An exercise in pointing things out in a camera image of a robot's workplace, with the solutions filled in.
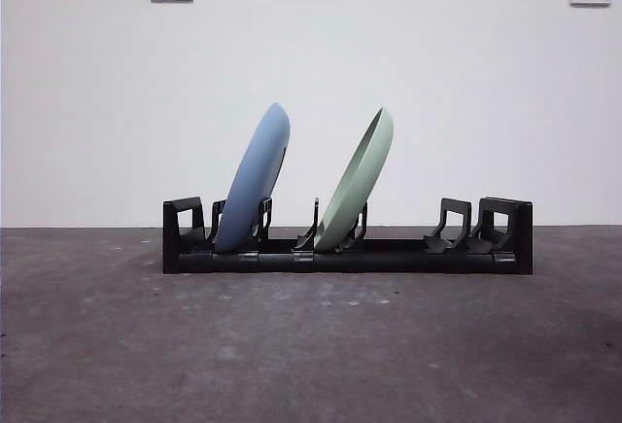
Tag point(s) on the pale green plate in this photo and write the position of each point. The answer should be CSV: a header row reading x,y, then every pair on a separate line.
x,y
359,175

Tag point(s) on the blue plate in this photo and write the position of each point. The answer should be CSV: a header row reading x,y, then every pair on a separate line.
x,y
257,175

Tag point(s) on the black plate rack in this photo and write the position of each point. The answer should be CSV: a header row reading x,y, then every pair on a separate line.
x,y
389,260

